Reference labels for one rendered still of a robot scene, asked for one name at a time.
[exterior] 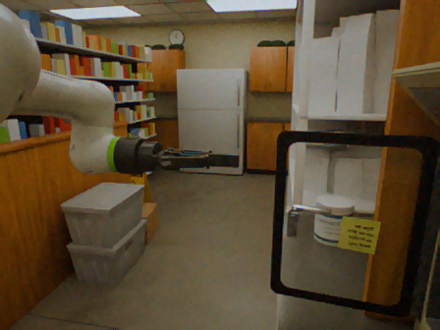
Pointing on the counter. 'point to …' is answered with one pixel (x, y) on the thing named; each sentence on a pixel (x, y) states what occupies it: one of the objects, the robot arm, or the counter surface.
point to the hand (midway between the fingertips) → (224, 160)
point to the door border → (412, 221)
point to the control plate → (429, 96)
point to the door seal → (414, 230)
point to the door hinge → (427, 250)
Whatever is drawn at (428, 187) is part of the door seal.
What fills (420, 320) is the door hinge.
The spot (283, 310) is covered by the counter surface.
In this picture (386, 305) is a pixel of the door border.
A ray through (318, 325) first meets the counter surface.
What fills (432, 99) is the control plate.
